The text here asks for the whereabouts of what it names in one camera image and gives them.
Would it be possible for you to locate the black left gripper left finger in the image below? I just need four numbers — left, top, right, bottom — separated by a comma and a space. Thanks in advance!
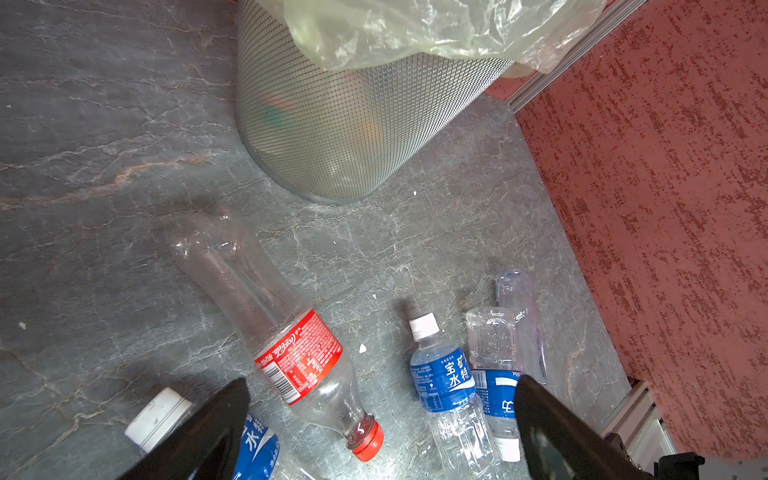
121, 378, 250, 480

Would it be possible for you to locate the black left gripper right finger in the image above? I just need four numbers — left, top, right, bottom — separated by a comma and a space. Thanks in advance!
514, 375, 651, 479

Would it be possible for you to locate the blue label bottle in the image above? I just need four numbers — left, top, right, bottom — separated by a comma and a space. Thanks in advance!
409, 313, 500, 479
125, 387, 322, 479
466, 307, 522, 463

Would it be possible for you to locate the clear bottle red label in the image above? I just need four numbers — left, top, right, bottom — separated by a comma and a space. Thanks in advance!
171, 208, 384, 462

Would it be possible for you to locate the grey mesh waste bin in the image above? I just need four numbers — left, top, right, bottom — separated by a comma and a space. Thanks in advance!
235, 1, 510, 203

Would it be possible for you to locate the translucent green bin liner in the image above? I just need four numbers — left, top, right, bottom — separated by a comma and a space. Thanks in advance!
261, 0, 607, 73

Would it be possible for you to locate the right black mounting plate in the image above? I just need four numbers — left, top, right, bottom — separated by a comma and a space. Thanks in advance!
605, 431, 706, 480

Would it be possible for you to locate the clear purple tinted bottle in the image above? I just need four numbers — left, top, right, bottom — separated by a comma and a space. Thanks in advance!
495, 269, 548, 385

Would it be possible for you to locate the right aluminium corner post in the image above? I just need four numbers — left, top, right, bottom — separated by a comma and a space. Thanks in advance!
507, 0, 646, 114

